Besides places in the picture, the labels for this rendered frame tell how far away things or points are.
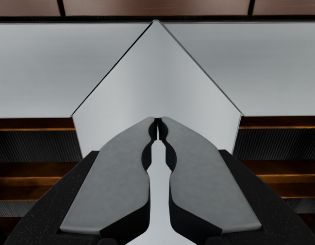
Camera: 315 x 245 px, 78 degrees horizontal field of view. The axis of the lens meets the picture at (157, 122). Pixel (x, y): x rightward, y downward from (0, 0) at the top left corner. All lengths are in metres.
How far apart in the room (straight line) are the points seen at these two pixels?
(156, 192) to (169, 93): 0.14
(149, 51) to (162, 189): 0.18
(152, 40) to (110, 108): 0.08
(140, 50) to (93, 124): 0.09
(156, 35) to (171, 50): 0.02
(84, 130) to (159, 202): 0.15
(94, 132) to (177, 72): 0.11
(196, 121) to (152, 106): 0.05
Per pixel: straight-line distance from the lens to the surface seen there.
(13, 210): 1.00
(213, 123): 0.22
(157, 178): 0.27
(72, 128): 0.40
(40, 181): 0.60
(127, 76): 0.19
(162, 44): 0.19
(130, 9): 0.22
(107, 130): 0.22
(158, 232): 0.36
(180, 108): 0.21
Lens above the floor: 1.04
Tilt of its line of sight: 60 degrees down
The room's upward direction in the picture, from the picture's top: 179 degrees clockwise
